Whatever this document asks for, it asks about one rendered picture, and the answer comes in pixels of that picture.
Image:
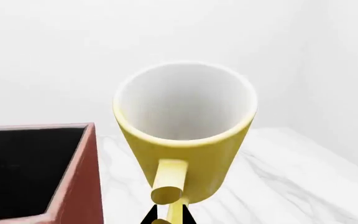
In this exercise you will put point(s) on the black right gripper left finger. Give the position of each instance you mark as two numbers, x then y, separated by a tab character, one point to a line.
152	217

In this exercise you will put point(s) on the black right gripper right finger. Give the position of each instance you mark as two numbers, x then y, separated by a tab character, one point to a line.
188	216

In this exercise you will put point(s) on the yellow and white mug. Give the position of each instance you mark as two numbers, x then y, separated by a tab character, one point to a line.
185	140

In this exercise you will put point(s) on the red-brown open caddy box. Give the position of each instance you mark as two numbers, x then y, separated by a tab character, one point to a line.
82	177

